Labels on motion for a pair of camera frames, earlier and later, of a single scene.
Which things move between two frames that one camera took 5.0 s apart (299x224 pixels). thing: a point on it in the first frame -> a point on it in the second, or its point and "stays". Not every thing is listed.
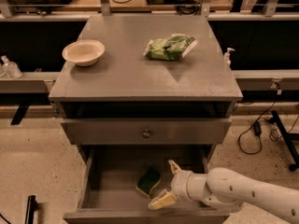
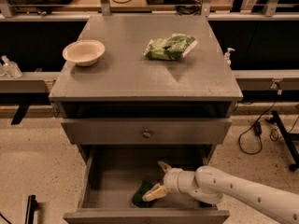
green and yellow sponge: (148, 180) -> (137, 196)
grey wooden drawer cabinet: (162, 91) stays
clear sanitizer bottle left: (10, 69) stays
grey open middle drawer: (107, 185) stays
